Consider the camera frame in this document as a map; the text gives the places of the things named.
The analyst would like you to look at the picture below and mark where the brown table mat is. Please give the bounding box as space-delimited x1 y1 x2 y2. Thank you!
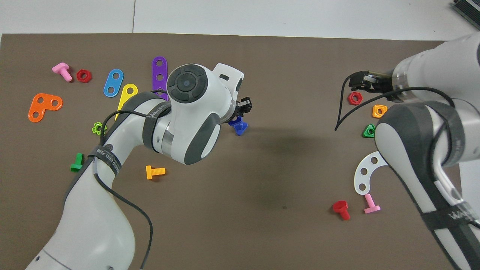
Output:
0 33 464 270

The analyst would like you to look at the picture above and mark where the grey finned metal device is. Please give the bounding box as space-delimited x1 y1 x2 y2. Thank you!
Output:
452 0 480 24

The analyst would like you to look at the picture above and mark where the yellow three-hole strip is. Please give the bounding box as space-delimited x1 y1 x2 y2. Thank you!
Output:
114 83 139 121

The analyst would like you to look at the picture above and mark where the white curved perforated strip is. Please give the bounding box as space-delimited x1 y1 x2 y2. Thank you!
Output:
354 151 389 195

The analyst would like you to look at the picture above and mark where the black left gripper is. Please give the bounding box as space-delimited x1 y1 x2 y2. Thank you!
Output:
229 97 252 121

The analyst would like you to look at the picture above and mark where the red toy screw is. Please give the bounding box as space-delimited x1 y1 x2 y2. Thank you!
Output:
332 200 351 221

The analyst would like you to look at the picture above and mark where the green toy screw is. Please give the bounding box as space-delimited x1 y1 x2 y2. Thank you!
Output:
70 153 85 173

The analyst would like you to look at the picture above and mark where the orange toy screw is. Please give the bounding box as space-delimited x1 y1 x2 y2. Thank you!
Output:
145 165 166 180

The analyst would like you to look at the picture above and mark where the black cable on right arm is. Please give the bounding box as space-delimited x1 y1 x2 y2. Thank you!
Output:
334 73 456 169

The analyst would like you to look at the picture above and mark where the purple four-hole strip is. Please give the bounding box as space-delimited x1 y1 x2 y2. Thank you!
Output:
152 56 168 101

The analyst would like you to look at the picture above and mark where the orange heart-shaped plate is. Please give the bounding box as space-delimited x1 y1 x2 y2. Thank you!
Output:
28 93 63 123

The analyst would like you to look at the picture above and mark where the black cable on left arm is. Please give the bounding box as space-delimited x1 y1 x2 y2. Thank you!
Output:
92 89 173 270

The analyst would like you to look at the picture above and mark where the blue two-hole strip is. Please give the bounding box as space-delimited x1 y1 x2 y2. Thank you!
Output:
103 69 124 98

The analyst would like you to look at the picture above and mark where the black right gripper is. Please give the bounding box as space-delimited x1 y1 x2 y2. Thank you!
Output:
349 71 394 101

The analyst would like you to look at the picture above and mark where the pink toy screw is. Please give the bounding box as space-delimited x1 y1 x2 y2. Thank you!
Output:
52 62 73 82
364 193 381 215

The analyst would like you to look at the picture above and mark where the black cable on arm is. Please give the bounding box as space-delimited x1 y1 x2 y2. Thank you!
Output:
92 89 173 270
334 73 456 169

